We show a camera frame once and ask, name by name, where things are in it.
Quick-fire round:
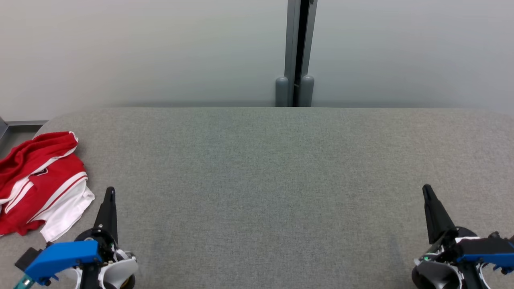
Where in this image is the grey rounded post bumper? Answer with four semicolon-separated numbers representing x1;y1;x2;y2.
275;77;290;107
298;75;314;107

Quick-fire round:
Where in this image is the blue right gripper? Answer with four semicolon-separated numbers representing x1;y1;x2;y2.
422;185;514;274

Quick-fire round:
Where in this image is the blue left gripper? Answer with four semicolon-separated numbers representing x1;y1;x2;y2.
24;187;118;289

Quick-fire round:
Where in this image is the red white lettered jersey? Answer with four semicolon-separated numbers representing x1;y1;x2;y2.
0;155;96;242

